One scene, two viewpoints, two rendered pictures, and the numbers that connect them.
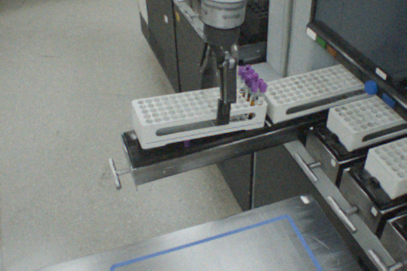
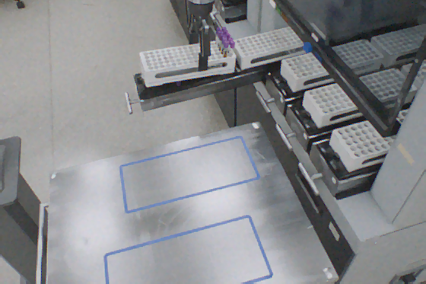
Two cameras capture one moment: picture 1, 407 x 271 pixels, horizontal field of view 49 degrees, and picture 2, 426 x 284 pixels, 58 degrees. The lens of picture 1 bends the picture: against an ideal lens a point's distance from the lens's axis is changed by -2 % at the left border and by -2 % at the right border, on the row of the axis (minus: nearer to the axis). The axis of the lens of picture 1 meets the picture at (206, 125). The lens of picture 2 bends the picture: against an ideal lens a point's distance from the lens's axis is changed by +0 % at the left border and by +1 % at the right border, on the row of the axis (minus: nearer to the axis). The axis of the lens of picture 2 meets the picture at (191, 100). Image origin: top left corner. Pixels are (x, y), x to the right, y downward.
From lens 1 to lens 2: 0.21 m
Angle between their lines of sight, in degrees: 8
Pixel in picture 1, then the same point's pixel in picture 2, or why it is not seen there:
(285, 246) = (236, 157)
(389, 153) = (319, 95)
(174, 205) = (181, 123)
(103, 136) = (130, 70)
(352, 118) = (298, 67)
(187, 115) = (177, 64)
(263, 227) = (223, 144)
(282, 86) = (250, 42)
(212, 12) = not seen: outside the picture
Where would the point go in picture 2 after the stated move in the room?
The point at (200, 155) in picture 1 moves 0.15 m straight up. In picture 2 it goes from (187, 91) to (183, 55)
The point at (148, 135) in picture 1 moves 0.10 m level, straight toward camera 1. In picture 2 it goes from (150, 78) to (151, 100)
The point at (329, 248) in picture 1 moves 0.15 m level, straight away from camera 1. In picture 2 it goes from (266, 160) to (283, 120)
